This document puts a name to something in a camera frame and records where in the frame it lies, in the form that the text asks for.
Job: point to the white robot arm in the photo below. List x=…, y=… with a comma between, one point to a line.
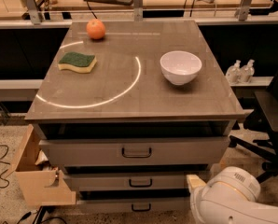
x=229, y=198

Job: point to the black office chair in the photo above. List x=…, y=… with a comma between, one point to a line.
x=264, y=118

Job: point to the clear bottle right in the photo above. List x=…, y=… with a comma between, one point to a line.
x=246, y=72

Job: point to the white bowl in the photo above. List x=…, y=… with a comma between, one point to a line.
x=180, y=67

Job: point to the grey drawer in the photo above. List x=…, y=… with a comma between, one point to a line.
x=135, y=205
x=127, y=181
x=131, y=152

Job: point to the grey top drawer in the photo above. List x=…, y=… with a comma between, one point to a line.
x=131, y=152

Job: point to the orange fruit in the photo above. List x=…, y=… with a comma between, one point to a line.
x=95, y=29

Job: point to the grey drawer cabinet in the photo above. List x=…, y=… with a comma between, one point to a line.
x=126, y=96

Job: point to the grey bottom drawer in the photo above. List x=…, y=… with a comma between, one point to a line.
x=135, y=205

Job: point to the cardboard box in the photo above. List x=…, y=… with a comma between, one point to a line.
x=39, y=187

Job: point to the green yellow sponge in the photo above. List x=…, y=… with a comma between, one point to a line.
x=77, y=62

